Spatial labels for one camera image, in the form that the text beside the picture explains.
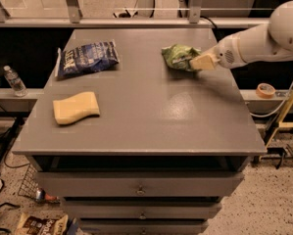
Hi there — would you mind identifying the yellow sponge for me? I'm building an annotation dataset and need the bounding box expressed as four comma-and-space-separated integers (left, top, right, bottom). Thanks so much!
53, 92, 100, 125

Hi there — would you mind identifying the clear water bottle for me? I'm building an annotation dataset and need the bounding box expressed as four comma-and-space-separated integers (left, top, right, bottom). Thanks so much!
3, 66, 27, 97

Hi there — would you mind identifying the wire basket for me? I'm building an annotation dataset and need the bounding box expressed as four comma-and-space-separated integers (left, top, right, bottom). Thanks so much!
18, 165, 43, 201

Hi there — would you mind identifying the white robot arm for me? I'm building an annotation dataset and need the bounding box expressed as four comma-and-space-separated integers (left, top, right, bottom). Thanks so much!
189, 1, 293, 71

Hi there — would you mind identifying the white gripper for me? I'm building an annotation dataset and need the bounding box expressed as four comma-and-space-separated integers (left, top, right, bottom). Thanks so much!
189, 36, 246, 71

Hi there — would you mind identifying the yellow metal stand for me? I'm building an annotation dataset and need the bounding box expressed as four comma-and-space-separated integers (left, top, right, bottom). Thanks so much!
259, 73, 293, 164

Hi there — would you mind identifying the roll of tape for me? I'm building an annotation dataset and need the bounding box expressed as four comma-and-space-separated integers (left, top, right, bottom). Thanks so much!
256, 83, 275, 99

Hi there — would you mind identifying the green jalapeno chip bag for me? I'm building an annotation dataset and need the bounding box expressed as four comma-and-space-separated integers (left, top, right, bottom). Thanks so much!
161, 44, 201, 71

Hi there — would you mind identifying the brown snack bag on floor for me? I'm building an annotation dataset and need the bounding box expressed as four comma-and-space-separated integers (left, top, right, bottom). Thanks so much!
15, 212, 69, 235

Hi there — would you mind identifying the blue chip bag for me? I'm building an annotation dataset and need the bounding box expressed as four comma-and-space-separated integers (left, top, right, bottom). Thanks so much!
55, 40, 119, 79

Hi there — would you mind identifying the grey drawer cabinet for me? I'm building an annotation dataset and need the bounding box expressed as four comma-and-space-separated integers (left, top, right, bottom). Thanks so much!
13, 28, 265, 235

